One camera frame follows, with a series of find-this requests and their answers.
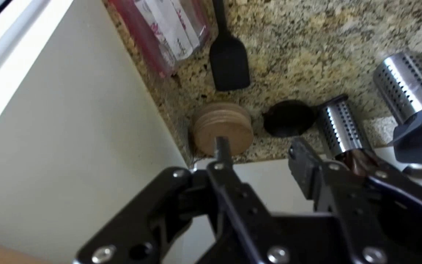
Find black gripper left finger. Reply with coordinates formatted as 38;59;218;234
73;136;290;264

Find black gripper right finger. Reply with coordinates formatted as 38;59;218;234
287;136;422;264

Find perforated steel utensil holder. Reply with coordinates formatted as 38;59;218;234
372;48;422;127
314;93;375;158

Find dark nylon spatula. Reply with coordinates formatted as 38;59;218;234
389;109;422;165

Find round wooden lid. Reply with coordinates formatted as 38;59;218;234
190;99;254;159

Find flat black spatula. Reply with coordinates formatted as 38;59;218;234
206;0;251;93

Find pink plastic package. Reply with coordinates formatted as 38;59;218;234
106;0;213;80

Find white door frame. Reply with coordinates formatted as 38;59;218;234
0;0;76;153

